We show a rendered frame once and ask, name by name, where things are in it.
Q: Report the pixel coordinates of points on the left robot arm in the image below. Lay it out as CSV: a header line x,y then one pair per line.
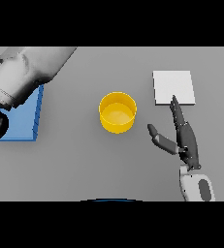
x,y
26,72

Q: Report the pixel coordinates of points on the yellow bowl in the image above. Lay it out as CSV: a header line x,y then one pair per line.
x,y
117,112

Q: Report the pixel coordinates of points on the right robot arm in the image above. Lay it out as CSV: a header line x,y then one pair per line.
x,y
194,187

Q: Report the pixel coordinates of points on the pale square scale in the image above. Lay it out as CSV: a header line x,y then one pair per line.
x,y
174,87

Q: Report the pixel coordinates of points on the blue tray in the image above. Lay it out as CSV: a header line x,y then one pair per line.
x,y
21,119

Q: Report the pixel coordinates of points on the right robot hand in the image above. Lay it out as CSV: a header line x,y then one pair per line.
x,y
186,137

